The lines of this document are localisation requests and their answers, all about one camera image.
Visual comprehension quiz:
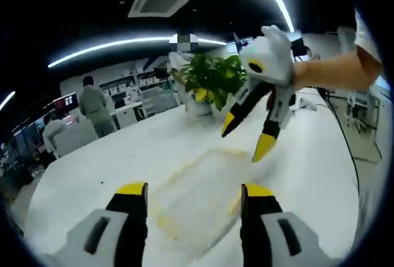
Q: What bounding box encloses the black cable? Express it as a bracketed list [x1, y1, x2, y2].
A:
[316, 87, 384, 189]

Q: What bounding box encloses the white object with cable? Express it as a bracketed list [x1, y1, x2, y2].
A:
[294, 98, 318, 110]

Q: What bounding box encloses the green potted plant white pot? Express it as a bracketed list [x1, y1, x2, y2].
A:
[176, 53, 248, 117]

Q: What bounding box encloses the person's white shirt sleeve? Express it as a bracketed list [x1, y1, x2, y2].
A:
[353, 6, 387, 65]

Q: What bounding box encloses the clear yellowish plastic tray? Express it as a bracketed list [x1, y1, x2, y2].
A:
[150, 148, 279, 241]

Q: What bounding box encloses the monitor with red screen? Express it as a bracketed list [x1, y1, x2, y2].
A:
[53, 92, 78, 110]

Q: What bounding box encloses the white storage shelf with boxes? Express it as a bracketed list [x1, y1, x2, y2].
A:
[98, 60, 174, 96]

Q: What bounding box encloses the person's right hand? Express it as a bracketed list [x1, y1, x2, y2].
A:
[260, 25, 299, 90]

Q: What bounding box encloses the small white pot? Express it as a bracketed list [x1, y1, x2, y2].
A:
[183, 96, 198, 113]

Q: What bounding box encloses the black monitor on stand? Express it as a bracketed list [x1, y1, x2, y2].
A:
[232, 31, 249, 56]

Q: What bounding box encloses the short ceiling light strip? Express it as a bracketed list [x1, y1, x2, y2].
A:
[0, 90, 17, 111]

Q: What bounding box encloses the ceiling air conditioner vent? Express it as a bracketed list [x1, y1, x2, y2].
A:
[127, 0, 197, 19]

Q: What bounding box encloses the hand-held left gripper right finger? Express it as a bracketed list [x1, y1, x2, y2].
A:
[240, 183, 337, 267]

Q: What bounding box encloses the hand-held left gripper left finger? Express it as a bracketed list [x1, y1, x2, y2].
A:
[52, 181, 149, 267]

